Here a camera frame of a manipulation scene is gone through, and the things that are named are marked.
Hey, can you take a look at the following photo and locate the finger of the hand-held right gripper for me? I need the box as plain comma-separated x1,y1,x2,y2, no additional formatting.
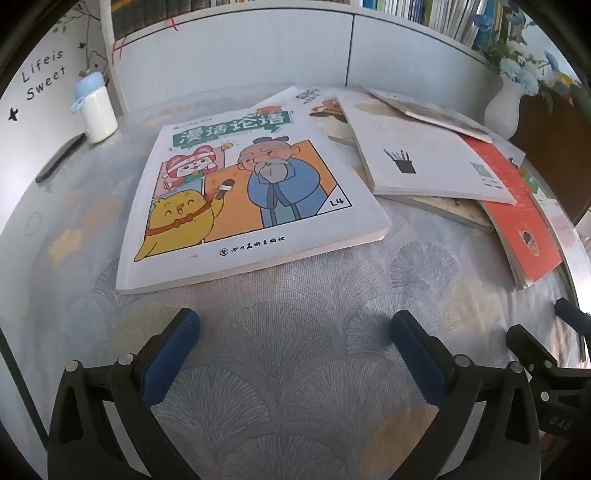
505,324,560,371
554,298,591,366

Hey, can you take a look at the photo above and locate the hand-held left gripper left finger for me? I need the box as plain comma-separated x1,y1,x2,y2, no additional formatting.
47,307,202,480

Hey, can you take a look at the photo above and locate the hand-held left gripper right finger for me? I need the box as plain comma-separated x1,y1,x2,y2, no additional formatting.
389,309,542,480

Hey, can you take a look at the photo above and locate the red book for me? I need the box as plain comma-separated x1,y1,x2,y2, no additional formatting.
462,134,565,290

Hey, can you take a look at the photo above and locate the white book with cloud drawing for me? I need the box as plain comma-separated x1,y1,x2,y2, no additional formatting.
360,159,498,235

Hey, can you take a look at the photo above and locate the colourful cartoon comic book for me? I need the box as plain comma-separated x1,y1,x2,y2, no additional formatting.
115,109,393,296

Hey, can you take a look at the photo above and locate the thin white grey book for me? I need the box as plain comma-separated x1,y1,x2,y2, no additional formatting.
335,92,518,206

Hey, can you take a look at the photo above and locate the pale blossom picture book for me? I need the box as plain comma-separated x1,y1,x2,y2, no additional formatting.
367,88,495,144

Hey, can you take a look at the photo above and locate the row of dark spine books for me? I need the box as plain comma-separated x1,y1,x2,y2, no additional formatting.
112,0,195,41

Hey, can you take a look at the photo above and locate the dark wooden cabinet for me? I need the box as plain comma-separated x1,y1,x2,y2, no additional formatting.
508,85,591,227

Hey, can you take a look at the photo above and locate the white ceramic vase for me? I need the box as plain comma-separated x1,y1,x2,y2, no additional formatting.
484,76,527,140

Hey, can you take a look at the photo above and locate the white bottle with blue lid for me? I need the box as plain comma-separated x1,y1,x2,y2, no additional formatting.
70,71,119,145

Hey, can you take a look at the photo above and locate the white bookshelf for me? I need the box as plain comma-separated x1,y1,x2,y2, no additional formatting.
99,0,509,116

